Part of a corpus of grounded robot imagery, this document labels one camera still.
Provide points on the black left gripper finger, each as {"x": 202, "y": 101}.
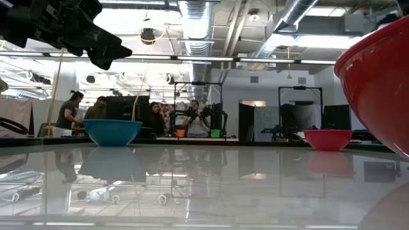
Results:
{"x": 100, "y": 62}
{"x": 108, "y": 43}

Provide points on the teal bowl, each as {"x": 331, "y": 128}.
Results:
{"x": 112, "y": 132}

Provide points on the small pink bowl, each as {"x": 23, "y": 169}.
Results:
{"x": 328, "y": 140}

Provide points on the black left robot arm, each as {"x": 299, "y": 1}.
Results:
{"x": 12, "y": 25}

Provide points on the nested rainbow bowls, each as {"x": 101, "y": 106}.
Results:
{"x": 380, "y": 89}

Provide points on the person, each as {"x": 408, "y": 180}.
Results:
{"x": 196, "y": 126}
{"x": 67, "y": 111}
{"x": 96, "y": 110}
{"x": 156, "y": 119}

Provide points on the black monitor screen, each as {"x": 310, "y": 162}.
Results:
{"x": 336, "y": 116}
{"x": 126, "y": 110}

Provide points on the ceiling light strip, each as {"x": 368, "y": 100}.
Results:
{"x": 204, "y": 58}
{"x": 318, "y": 62}
{"x": 266, "y": 60}

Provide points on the small orange container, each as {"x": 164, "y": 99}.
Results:
{"x": 181, "y": 133}

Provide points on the background black robot arms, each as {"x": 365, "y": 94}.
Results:
{"x": 220, "y": 118}

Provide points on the small green container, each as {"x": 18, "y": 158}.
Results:
{"x": 215, "y": 133}

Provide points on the black ceiling camera dome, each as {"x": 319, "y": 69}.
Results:
{"x": 147, "y": 35}

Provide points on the silver ribbed air duct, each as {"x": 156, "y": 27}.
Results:
{"x": 195, "y": 28}
{"x": 287, "y": 19}

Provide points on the black metal rig frame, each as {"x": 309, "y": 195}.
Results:
{"x": 300, "y": 87}
{"x": 198, "y": 83}

